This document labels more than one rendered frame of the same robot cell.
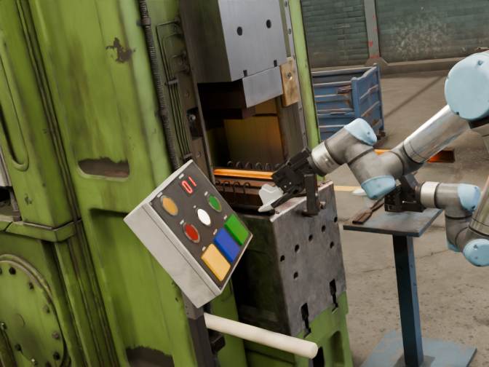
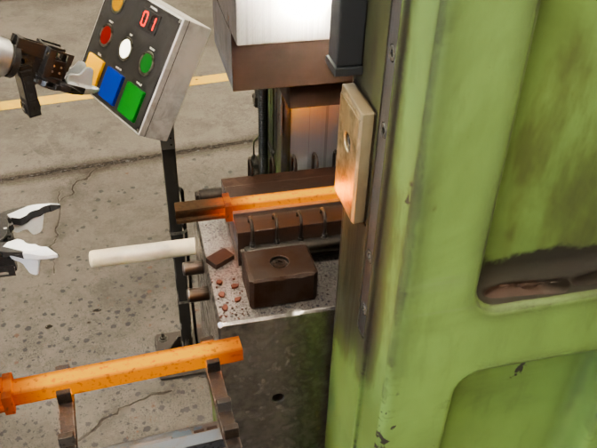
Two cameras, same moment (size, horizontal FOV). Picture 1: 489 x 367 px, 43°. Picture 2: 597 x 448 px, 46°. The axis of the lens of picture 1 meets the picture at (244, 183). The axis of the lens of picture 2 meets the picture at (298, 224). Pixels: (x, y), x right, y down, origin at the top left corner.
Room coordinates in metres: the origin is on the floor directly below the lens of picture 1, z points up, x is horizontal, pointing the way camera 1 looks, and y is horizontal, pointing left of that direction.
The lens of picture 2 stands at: (2.73, -0.96, 1.77)
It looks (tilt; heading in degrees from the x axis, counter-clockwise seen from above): 37 degrees down; 124
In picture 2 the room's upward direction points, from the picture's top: 2 degrees clockwise
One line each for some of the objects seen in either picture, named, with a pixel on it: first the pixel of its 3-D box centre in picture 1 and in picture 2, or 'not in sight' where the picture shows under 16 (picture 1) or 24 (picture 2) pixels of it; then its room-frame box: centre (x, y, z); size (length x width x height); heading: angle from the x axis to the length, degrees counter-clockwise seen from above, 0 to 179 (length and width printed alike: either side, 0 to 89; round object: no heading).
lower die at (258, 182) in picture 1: (233, 186); (333, 204); (2.14, 0.04, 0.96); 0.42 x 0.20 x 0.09; 48
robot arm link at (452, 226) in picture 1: (461, 232); not in sight; (1.60, -0.58, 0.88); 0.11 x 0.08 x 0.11; 178
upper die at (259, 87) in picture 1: (215, 88); (345, 29); (2.14, 0.04, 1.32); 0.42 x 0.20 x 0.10; 48
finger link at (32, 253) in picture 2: not in sight; (32, 260); (1.83, -0.44, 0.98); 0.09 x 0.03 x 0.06; 12
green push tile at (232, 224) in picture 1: (235, 230); (132, 102); (1.59, 0.05, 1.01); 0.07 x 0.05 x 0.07; 163
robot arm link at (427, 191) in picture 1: (431, 194); not in sight; (1.68, -0.53, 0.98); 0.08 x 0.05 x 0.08; 138
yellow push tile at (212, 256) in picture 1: (215, 263); (93, 71); (1.40, 0.10, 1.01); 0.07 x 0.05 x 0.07; 163
